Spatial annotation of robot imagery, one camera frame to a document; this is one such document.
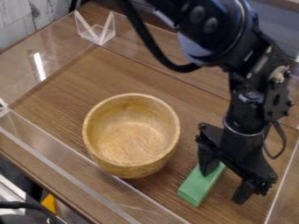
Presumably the brown wooden bowl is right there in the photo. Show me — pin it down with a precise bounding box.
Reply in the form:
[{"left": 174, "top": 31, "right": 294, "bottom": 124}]
[{"left": 82, "top": 93, "right": 182, "bottom": 179}]

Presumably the clear acrylic corner bracket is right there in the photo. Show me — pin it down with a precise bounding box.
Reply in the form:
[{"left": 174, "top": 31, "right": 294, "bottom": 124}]
[{"left": 74, "top": 11, "right": 117, "bottom": 46}]

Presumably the green rectangular block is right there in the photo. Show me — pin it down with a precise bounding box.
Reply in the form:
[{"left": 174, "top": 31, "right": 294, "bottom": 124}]
[{"left": 178, "top": 164, "right": 226, "bottom": 207}]

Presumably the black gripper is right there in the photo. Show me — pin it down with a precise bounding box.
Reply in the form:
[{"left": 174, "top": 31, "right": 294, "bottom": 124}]
[{"left": 197, "top": 118, "right": 278, "bottom": 205}]

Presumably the black cable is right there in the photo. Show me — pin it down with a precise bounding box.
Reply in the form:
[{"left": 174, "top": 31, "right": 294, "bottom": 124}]
[{"left": 0, "top": 199, "right": 58, "bottom": 224}]

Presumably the clear acrylic front wall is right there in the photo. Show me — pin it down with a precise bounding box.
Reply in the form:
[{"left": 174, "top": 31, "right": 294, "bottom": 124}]
[{"left": 0, "top": 107, "right": 189, "bottom": 224}]

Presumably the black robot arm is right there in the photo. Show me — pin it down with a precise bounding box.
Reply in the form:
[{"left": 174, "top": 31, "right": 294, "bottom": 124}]
[{"left": 118, "top": 0, "right": 294, "bottom": 205}]

